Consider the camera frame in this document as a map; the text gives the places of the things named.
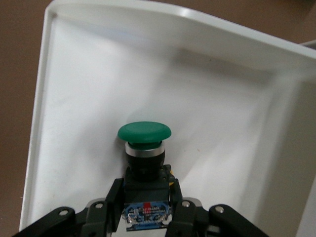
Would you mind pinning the green push button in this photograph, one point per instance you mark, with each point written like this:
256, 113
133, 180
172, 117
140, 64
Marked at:
144, 132

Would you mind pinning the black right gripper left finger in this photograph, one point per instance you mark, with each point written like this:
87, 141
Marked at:
96, 219

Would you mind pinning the white plastic drawer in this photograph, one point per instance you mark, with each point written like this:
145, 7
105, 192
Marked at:
148, 86

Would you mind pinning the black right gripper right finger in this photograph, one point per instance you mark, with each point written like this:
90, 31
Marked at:
187, 219

